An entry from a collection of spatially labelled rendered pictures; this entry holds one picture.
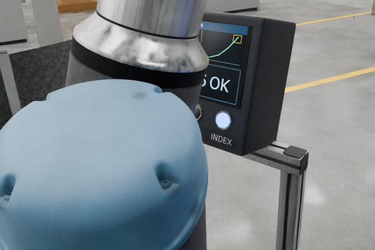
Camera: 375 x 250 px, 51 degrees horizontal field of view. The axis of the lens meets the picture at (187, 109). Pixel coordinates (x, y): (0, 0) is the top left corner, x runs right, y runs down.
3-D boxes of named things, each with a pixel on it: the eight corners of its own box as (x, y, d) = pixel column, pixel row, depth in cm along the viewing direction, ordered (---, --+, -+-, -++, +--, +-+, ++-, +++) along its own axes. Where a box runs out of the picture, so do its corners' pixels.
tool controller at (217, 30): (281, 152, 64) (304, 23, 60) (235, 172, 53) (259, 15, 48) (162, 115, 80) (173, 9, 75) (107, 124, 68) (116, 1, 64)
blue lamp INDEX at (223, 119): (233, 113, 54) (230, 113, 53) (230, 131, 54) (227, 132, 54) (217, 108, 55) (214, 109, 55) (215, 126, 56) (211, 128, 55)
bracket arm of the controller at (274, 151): (307, 168, 59) (309, 150, 58) (299, 177, 57) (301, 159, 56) (184, 128, 73) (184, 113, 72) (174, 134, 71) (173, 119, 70)
